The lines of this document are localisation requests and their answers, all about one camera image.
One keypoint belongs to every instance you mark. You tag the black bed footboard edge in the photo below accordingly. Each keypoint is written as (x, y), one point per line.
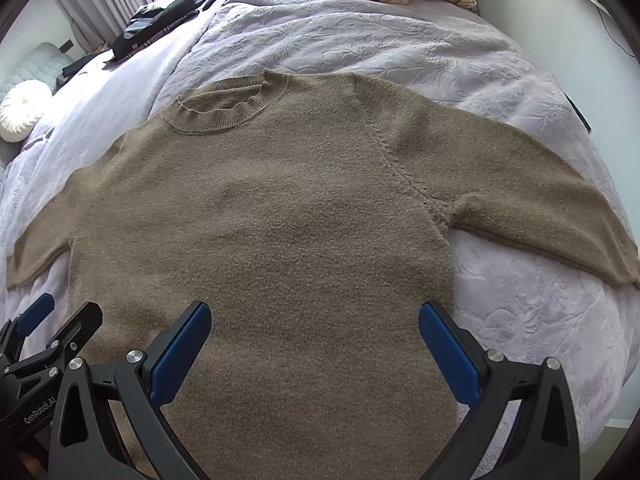
(579, 114)

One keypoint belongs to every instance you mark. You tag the black folded garment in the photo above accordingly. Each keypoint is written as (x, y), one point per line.
(151, 22)

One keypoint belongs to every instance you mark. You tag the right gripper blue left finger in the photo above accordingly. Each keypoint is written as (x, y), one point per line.
(85, 441)

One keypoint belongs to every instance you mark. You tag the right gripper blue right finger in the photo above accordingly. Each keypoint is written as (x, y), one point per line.
(543, 441)

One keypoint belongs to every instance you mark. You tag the grey quilted headboard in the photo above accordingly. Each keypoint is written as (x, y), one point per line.
(44, 63)

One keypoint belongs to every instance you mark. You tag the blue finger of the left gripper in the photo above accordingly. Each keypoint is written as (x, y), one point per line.
(79, 328)
(36, 312)

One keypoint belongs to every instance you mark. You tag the lavender embossed bed quilt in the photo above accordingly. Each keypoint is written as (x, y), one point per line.
(446, 54)

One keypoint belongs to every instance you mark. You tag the brown knit sweater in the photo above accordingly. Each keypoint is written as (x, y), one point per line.
(312, 213)

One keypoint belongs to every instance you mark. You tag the white round pillow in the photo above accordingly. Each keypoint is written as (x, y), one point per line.
(21, 109)

